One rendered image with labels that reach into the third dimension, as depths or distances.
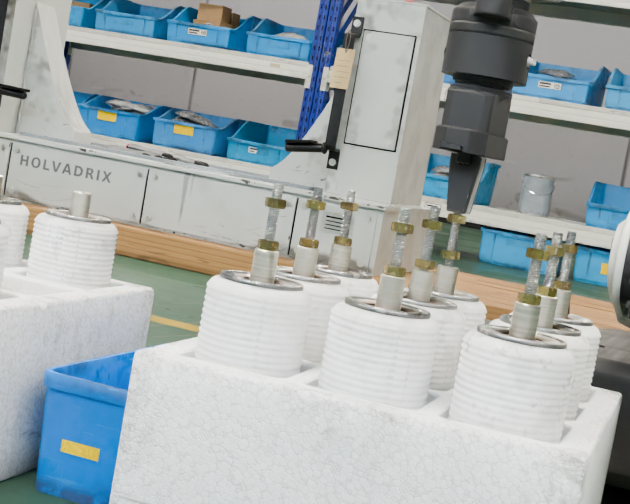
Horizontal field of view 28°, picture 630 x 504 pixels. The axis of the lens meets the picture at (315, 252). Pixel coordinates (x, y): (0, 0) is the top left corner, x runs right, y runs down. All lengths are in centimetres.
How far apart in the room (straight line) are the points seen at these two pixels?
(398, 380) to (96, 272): 49
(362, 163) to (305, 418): 232
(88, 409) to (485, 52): 52
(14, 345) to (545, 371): 51
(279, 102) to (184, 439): 919
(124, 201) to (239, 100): 687
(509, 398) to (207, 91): 953
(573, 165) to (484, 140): 830
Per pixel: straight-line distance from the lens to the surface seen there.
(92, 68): 1101
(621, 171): 950
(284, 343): 109
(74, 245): 142
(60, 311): 130
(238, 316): 108
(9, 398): 125
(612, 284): 144
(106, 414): 122
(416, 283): 119
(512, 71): 128
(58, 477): 126
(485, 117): 126
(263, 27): 651
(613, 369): 154
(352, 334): 105
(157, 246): 339
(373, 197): 330
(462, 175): 129
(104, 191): 355
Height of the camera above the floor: 38
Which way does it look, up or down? 5 degrees down
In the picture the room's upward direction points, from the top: 10 degrees clockwise
